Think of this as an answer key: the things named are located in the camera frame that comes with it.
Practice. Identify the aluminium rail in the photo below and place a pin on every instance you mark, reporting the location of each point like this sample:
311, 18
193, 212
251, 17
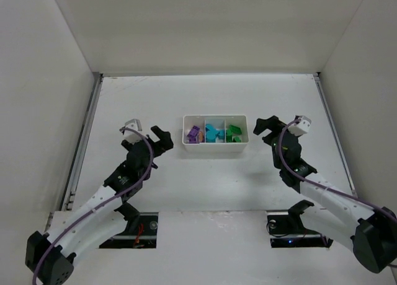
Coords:
317, 79
69, 191

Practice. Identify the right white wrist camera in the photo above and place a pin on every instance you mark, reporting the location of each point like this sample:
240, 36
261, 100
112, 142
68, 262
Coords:
300, 126

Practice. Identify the long green lego plate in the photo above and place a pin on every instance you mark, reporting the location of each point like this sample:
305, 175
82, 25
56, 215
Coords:
235, 129

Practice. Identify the right aluminium rail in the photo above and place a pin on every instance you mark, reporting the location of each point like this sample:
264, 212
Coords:
317, 79

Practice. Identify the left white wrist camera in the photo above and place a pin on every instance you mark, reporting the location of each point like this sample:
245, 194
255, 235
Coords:
132, 131

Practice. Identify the purple lego plate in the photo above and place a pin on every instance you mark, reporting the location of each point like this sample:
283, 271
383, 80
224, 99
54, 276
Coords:
193, 133

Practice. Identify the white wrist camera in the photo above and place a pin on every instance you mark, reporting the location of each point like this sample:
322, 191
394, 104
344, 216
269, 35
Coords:
132, 131
300, 126

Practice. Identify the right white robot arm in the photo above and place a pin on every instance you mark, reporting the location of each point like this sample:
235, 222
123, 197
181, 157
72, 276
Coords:
367, 230

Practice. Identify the purple curved lego brick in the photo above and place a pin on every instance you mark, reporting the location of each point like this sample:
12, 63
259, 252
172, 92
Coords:
192, 141

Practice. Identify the white three-compartment tray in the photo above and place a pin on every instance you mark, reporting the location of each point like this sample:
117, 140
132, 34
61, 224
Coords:
219, 122

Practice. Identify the small teal lego brick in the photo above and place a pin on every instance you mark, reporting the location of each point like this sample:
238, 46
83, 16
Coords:
220, 135

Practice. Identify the teal rounded lego brick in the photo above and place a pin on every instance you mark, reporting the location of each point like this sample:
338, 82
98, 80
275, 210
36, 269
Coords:
210, 138

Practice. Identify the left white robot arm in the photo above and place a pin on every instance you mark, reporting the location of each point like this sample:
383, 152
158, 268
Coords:
52, 256

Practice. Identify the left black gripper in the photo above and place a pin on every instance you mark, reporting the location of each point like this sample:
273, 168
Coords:
148, 144

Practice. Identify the left aluminium rail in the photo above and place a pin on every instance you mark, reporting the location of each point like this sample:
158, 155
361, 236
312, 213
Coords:
69, 191

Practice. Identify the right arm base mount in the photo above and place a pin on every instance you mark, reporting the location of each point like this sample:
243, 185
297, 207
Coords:
286, 229

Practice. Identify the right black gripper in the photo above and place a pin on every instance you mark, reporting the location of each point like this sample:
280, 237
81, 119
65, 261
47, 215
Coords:
280, 132

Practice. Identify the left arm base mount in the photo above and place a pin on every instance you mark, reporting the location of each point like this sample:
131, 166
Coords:
140, 231

